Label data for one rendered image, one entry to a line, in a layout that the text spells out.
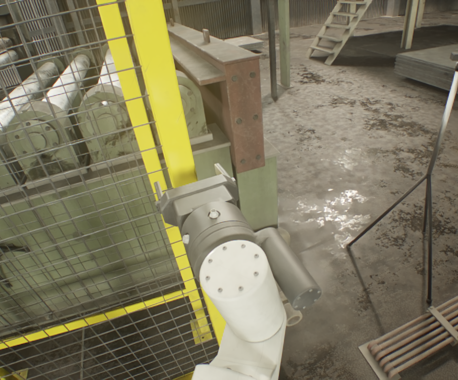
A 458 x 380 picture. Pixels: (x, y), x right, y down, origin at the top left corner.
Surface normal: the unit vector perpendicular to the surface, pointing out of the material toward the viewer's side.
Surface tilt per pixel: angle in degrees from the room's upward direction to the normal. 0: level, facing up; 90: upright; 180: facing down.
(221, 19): 90
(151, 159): 90
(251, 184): 90
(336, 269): 0
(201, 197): 0
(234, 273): 11
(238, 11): 90
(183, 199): 0
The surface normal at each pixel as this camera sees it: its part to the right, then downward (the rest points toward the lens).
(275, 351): -0.29, -0.74
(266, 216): 0.31, 0.52
